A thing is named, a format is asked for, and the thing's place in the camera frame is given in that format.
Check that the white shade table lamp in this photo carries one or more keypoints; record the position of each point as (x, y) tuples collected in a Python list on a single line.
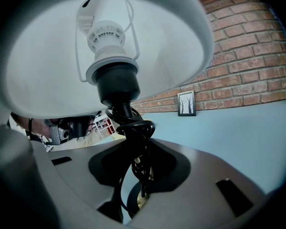
[(50, 68)]

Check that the black wrist band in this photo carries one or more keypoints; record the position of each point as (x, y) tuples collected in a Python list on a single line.
[(30, 127)]

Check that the black picture frame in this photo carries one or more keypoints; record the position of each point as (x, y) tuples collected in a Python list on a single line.
[(186, 103)]

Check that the red object under table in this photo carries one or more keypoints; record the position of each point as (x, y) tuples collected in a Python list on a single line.
[(110, 127)]

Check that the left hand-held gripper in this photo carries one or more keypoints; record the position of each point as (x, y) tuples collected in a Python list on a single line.
[(62, 130)]

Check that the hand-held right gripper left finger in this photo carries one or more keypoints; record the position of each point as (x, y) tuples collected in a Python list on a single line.
[(78, 175)]

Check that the person's left forearm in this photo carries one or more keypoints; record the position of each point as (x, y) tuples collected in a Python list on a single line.
[(20, 124)]

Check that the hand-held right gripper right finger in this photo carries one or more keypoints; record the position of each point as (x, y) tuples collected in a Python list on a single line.
[(200, 187)]

